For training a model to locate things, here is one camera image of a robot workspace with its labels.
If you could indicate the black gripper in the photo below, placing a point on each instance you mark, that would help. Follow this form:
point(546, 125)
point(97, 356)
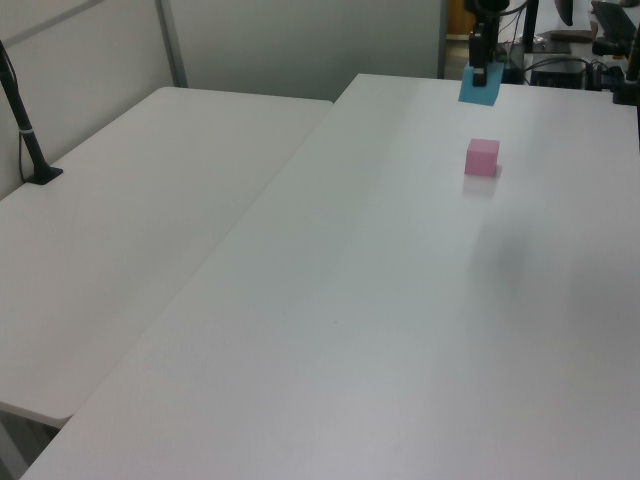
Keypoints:
point(487, 10)

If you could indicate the blue cube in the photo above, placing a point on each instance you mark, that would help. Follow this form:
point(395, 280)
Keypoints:
point(492, 90)

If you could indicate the pink cube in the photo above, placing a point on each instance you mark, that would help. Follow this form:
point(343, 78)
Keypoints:
point(481, 159)

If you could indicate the black monitor stand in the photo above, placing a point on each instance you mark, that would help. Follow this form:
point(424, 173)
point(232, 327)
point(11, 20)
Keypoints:
point(530, 35)

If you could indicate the black computer box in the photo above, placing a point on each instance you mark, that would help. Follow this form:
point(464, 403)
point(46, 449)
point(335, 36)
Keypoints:
point(557, 74)

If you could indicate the black table clamp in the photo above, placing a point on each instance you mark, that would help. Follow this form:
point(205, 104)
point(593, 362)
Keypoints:
point(627, 92)

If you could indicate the white side table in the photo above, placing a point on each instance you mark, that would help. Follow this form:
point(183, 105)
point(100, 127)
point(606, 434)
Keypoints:
point(140, 225)

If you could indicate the grey partition post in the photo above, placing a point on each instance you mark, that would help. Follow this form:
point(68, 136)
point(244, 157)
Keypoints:
point(442, 40)

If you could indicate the black camera stand pole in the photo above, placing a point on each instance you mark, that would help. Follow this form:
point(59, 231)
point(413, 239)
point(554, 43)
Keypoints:
point(25, 130)

